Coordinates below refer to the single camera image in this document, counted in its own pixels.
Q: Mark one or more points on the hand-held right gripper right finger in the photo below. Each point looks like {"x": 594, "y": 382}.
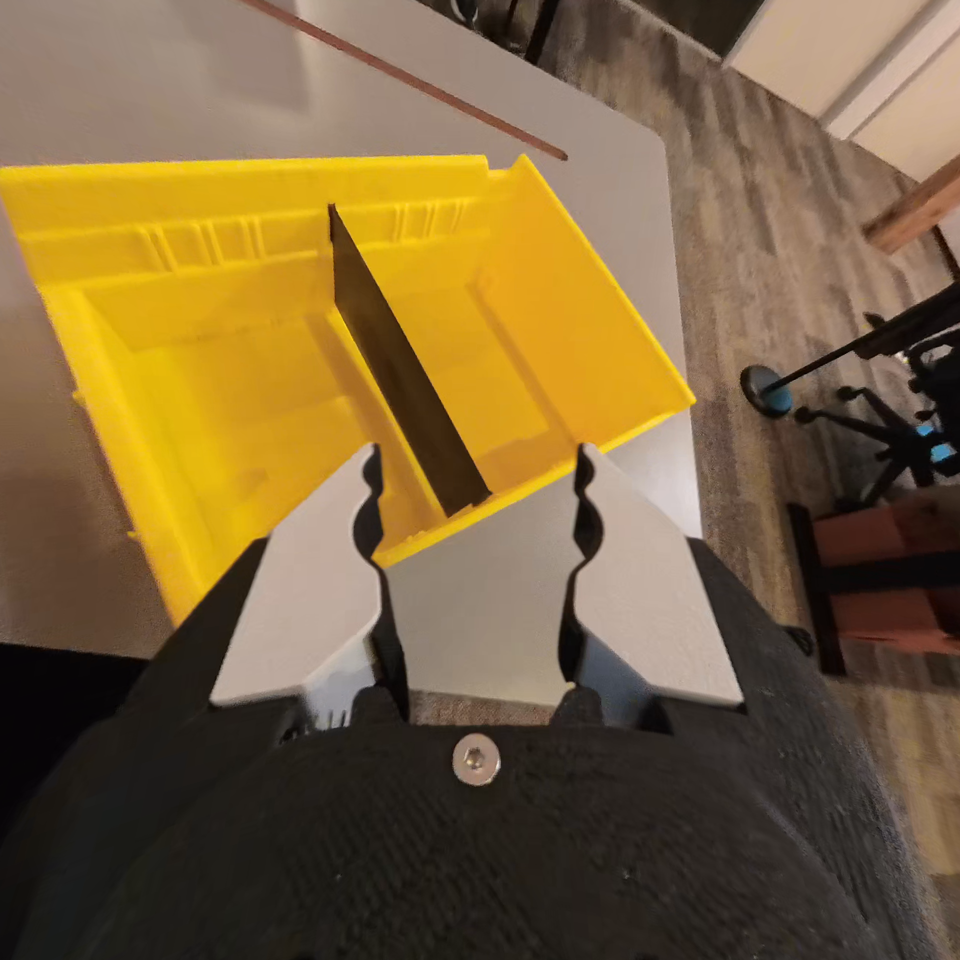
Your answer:
{"x": 652, "y": 600}

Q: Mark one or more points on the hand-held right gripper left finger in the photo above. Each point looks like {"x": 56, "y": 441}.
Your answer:
{"x": 300, "y": 600}

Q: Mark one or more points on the red-brown wooden cabinet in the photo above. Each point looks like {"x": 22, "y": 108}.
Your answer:
{"x": 877, "y": 622}

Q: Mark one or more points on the black divider in yellow bin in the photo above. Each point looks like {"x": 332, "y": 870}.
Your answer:
{"x": 405, "y": 375}

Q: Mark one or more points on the yellow plastic bin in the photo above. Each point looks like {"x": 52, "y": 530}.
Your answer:
{"x": 225, "y": 360}

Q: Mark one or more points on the wooden beam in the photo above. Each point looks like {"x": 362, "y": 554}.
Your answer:
{"x": 922, "y": 206}

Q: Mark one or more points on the brown strip on table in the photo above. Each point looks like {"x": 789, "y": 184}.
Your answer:
{"x": 420, "y": 81}

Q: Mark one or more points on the white cabinet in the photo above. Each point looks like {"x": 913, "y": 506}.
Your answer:
{"x": 825, "y": 60}

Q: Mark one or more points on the black chair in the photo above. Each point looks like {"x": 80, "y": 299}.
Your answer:
{"x": 540, "y": 30}

